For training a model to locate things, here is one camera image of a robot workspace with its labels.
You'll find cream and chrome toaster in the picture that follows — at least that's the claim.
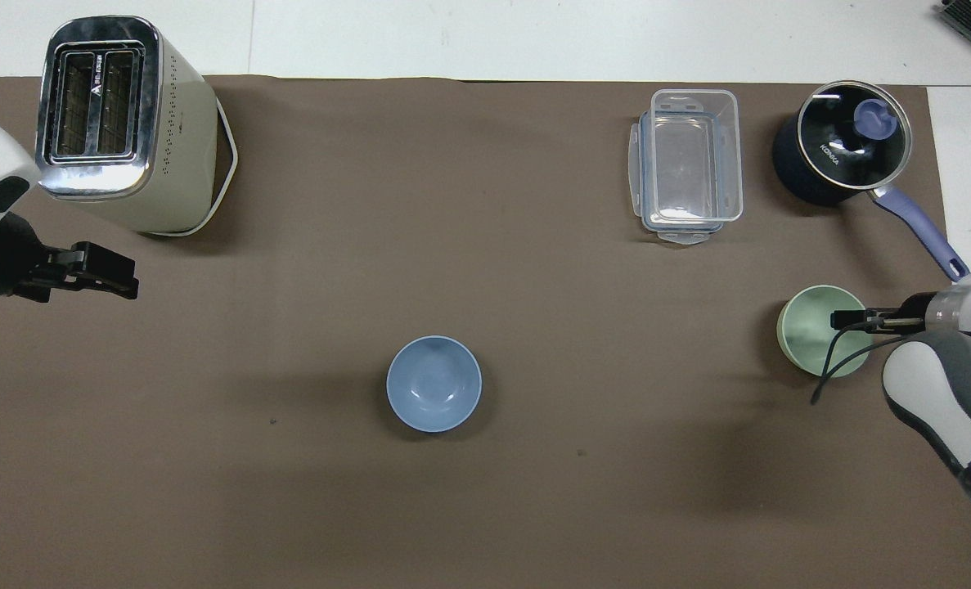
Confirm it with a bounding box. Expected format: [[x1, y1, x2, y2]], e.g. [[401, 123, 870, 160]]
[[35, 15, 240, 239]]

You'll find blue bowl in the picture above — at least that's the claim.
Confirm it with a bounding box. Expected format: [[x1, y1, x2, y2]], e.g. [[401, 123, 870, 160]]
[[386, 335, 483, 434]]

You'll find clear plastic container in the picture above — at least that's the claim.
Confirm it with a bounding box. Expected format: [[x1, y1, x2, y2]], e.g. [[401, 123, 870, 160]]
[[647, 88, 744, 227]]

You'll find clear plastic container lid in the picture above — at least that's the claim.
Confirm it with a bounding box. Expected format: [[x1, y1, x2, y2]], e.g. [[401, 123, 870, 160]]
[[630, 110, 738, 245]]

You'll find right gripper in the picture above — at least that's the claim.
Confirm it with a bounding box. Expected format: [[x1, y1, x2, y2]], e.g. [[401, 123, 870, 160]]
[[896, 292, 936, 333]]

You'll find black cable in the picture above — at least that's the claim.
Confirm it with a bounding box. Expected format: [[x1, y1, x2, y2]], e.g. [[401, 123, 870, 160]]
[[810, 309, 897, 407]]

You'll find dark blue saucepan purple handle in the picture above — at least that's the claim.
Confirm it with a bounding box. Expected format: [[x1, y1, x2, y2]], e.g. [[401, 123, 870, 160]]
[[772, 79, 971, 282]]

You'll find green cup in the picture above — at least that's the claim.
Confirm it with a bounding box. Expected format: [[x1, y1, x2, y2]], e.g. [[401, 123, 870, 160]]
[[776, 285, 871, 379]]

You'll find glass lid purple knob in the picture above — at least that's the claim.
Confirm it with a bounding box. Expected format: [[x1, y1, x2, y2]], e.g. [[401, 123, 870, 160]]
[[797, 79, 915, 191]]

